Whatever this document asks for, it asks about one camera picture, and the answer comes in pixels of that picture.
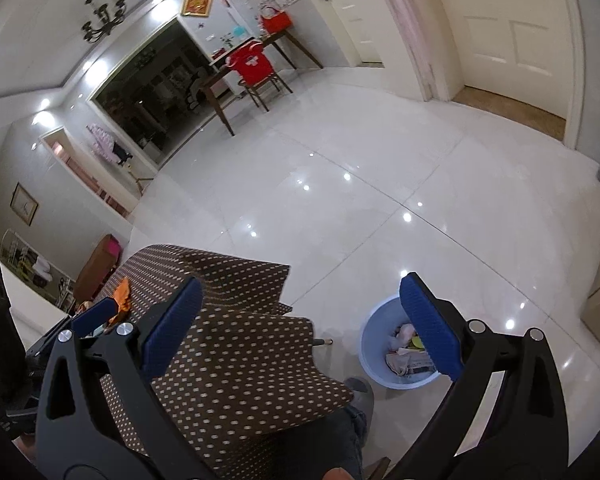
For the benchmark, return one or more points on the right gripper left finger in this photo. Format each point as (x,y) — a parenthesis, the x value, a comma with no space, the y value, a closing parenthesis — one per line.
(99,417)

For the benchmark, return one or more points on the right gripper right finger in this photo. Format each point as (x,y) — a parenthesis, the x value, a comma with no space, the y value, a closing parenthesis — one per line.
(504,416)

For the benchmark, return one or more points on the blue plastic trash bin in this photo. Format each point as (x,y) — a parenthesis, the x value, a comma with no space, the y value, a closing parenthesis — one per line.
(390,350)

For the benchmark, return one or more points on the orange snack bag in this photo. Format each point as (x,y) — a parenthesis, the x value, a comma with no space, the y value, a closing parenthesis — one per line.
(122,298)

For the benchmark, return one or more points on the brown dotted tablecloth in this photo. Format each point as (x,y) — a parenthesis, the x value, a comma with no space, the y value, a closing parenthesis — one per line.
(245,370)

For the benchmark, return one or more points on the black chandelier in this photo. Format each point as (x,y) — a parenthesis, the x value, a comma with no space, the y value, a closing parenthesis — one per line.
(106,21)

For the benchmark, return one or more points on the wooden dining table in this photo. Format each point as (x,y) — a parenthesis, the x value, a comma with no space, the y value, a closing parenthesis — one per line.
(269,41)

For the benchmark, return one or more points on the red covered chair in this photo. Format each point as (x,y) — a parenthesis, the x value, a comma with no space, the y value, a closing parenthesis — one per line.
(255,70)

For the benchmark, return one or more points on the white panel door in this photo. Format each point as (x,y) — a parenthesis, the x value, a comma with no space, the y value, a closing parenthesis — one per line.
(521,49)

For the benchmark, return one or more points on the red gold diamond decoration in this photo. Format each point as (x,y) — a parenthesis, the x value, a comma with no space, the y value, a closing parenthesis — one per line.
(196,8)

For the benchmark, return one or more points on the red basket on table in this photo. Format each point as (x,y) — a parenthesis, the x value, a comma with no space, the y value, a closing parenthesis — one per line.
(274,20)

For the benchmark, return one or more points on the framed wall picture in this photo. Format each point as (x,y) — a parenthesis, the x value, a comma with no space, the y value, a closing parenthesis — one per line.
(23,204)

